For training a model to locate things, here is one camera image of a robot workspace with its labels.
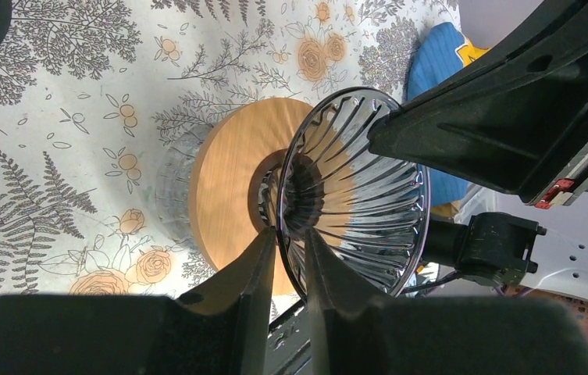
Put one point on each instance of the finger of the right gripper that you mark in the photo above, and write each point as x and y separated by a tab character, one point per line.
479	124

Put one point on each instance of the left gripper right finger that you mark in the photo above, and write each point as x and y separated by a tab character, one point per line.
358	329

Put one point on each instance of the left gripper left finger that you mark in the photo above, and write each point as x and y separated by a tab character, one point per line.
219	327

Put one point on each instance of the grey ribbed glass dripper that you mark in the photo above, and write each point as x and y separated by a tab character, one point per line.
371	210

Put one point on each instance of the grey glass pitcher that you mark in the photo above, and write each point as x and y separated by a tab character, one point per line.
172	184

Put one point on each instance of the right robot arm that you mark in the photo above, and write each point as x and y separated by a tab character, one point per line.
495	248

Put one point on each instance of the yellow blue snack bag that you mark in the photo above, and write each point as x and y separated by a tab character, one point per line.
469	53

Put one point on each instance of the blue cloth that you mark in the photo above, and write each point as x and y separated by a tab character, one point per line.
433	63

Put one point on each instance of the floral table mat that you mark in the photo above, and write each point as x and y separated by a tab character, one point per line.
92	93

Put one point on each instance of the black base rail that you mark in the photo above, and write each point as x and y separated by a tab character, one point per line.
288	349

